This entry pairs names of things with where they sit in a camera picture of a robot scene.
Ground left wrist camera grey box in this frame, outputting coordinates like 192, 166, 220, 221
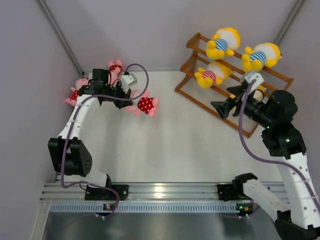
120, 72, 137, 93

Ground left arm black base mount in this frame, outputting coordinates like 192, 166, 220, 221
84, 184, 129, 201

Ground yellow plush red stripes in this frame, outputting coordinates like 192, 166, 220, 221
194, 61, 233, 89
229, 84, 267, 103

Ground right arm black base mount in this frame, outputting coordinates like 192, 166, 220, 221
217, 184, 250, 202

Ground grey slotted cable duct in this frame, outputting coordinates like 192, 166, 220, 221
48, 202, 303, 213

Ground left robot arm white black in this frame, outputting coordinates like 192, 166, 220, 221
48, 63, 135, 200

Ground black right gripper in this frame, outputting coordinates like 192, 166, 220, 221
209, 84, 272, 128

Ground pink plush upside down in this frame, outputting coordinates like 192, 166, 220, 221
64, 78, 89, 107

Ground yellow plush blue stripes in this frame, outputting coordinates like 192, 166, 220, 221
205, 27, 242, 60
241, 42, 282, 73

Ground brown wooden shelf rack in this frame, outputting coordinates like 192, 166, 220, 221
174, 32, 295, 139

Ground pink plush red dotted dress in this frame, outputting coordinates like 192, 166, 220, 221
124, 90, 160, 118

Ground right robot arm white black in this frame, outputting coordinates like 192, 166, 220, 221
211, 84, 320, 240

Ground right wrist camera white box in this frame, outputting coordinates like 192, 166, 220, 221
240, 70, 264, 94

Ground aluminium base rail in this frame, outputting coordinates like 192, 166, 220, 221
39, 181, 313, 201

